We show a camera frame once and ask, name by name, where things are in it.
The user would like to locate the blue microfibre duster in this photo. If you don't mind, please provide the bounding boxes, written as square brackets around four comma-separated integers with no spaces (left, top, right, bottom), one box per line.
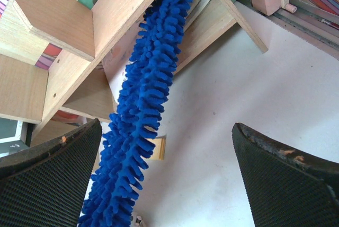
[78,0,193,226]

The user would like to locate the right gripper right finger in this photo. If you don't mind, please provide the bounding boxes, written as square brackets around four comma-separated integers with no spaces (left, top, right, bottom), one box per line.
[232,123,338,226]

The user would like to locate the white papers on shelf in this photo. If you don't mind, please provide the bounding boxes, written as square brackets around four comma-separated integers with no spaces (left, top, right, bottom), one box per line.
[184,0,211,31]

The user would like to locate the light wooden bookshelf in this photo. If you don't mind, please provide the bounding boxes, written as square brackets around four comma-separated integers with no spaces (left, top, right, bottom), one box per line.
[0,0,270,145]

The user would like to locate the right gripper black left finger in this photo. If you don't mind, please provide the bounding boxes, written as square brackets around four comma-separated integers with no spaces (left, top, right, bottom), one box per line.
[1,119,102,226]

